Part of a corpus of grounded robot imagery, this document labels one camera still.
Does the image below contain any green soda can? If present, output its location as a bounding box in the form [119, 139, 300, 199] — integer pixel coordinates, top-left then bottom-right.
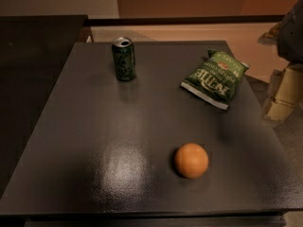
[112, 37, 136, 81]

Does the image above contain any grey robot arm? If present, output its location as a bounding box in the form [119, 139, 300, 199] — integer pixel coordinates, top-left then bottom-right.
[258, 0, 303, 123]

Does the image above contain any orange fruit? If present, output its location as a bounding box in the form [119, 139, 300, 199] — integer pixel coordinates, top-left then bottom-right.
[174, 143, 209, 179]

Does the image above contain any green chip bag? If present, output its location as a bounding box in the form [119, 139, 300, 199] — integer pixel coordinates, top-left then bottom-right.
[181, 49, 249, 110]

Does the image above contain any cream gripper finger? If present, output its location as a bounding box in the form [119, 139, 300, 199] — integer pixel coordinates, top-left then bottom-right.
[262, 63, 303, 123]

